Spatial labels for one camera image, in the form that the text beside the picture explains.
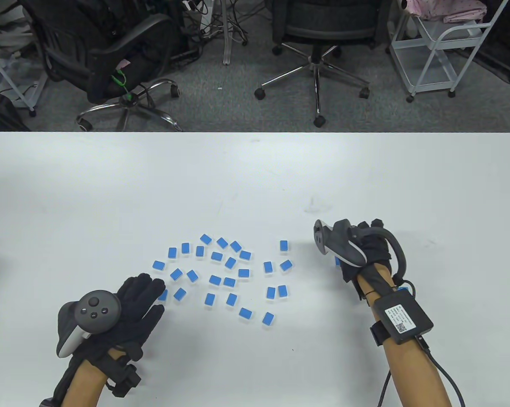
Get tangle of black floor cables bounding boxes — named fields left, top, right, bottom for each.
left=170, top=0, right=277, bottom=47

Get white metal rack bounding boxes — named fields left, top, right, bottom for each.
left=0, top=40, right=48, bottom=117

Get black labelled sensor box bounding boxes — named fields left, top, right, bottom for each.
left=373, top=290, right=434, bottom=345

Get person's right forearm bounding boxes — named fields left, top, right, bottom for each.
left=357, top=261, right=453, bottom=407

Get black left glove cable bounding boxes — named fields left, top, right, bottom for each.
left=53, top=358, right=81, bottom=401

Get person's left forearm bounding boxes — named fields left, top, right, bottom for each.
left=62, top=348, right=128, bottom=407

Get person's left hand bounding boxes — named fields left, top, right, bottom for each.
left=77, top=273, right=166, bottom=364

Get grey left hand controller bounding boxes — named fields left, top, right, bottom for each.
left=56, top=290, right=123, bottom=360

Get black left wrist module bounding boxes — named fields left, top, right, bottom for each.
left=111, top=365, right=142, bottom=398

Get green strap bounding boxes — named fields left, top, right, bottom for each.
left=111, top=69, right=139, bottom=106

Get white metal cart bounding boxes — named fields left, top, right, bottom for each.
left=388, top=0, right=510, bottom=103

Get black office chair with armrests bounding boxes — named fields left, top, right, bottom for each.
left=20, top=0, right=183, bottom=132

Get blue mahjong tiles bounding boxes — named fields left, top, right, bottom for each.
left=152, top=234, right=292, bottom=327

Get white power strip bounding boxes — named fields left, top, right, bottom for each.
left=182, top=0, right=215, bottom=36

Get clear white post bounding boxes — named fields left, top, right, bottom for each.
left=220, top=0, right=233, bottom=65

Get black forearm strap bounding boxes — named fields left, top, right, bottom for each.
left=369, top=321, right=389, bottom=346

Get pink cloth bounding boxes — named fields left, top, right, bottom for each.
left=401, top=0, right=489, bottom=24

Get black backpack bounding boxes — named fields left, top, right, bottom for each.
left=0, top=90, right=31, bottom=132

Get grey right hand controller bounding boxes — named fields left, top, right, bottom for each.
left=312, top=218, right=407, bottom=289

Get grey hand controller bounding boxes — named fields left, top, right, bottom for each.
left=312, top=218, right=407, bottom=289
left=56, top=290, right=123, bottom=360

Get pile of white cloth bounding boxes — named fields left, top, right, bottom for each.
left=0, top=0, right=37, bottom=58

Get person's right hand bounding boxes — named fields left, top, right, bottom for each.
left=339, top=219, right=393, bottom=302

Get black office chair chrome base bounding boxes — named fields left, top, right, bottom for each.
left=254, top=0, right=387, bottom=128

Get black sensor box cable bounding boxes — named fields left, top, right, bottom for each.
left=376, top=276, right=467, bottom=407

